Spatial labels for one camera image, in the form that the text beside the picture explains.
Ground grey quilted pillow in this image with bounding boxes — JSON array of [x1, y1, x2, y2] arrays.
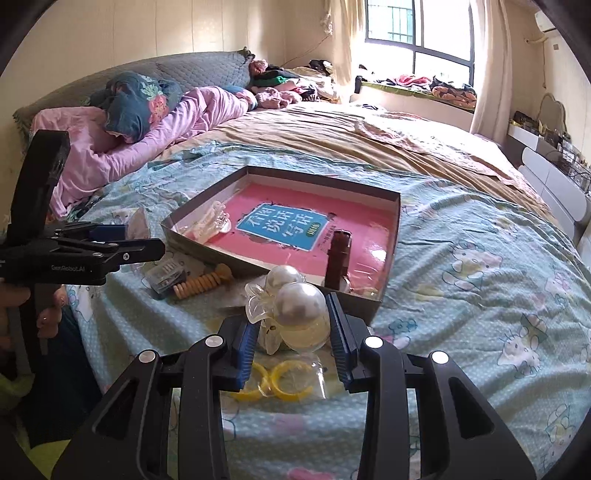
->
[[13, 50, 254, 134]]

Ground person's left hand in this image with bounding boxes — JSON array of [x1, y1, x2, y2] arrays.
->
[[0, 281, 70, 354]]

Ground white air conditioner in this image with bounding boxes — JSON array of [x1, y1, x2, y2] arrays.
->
[[534, 9, 561, 34]]

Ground grey cardboard box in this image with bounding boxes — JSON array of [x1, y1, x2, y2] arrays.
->
[[160, 165, 402, 324]]

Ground cartoon print bedsheet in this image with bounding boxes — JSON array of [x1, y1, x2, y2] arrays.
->
[[51, 138, 587, 480]]

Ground clear plastic bangle bag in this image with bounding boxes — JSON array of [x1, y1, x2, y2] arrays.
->
[[222, 355, 345, 407]]

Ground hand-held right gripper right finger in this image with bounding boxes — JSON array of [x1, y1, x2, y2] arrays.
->
[[324, 292, 539, 480]]

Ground pearl hair clip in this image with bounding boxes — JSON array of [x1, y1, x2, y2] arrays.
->
[[245, 265, 332, 356]]

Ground cosmetics clutter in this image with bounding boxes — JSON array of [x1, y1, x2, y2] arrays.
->
[[510, 111, 591, 190]]

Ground white vanity table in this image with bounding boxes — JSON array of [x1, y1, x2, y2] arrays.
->
[[507, 122, 591, 245]]

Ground vanity mirror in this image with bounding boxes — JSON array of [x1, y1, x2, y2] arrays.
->
[[538, 92, 568, 134]]

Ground pink quilt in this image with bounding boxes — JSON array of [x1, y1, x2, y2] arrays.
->
[[30, 85, 257, 217]]

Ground pile of clothes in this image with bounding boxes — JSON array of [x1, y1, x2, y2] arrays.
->
[[249, 58, 342, 109]]

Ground white hair claw clip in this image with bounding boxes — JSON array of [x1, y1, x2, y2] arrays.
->
[[182, 200, 232, 241]]

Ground tan blanket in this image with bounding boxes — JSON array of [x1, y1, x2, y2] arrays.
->
[[152, 99, 550, 222]]

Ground clothes on window sill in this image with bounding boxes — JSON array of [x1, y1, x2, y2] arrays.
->
[[379, 73, 478, 109]]

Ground window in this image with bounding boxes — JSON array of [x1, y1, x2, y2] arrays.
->
[[362, 0, 476, 88]]

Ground pale lace blanket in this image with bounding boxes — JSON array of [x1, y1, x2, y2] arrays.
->
[[358, 111, 522, 185]]

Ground pink fluffy garment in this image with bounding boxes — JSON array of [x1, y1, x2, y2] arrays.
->
[[256, 88, 301, 110]]

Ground cream curtain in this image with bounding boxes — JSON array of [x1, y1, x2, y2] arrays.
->
[[328, 0, 368, 86], [468, 0, 509, 137]]

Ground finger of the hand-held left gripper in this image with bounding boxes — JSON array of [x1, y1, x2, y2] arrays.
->
[[46, 236, 166, 274], [55, 223, 129, 241]]

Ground pink book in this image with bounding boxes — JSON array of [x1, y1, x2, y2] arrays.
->
[[182, 180, 398, 296]]

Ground yellow bangle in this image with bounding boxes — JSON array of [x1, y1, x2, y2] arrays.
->
[[233, 361, 267, 401], [271, 361, 315, 402]]

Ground orange spiral hair tie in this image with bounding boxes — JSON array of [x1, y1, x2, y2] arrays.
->
[[174, 263, 234, 301]]

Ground person's dark trousers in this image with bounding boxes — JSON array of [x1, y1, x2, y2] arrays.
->
[[18, 302, 105, 448]]

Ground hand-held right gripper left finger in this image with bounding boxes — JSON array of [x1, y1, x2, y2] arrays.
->
[[76, 316, 259, 480]]

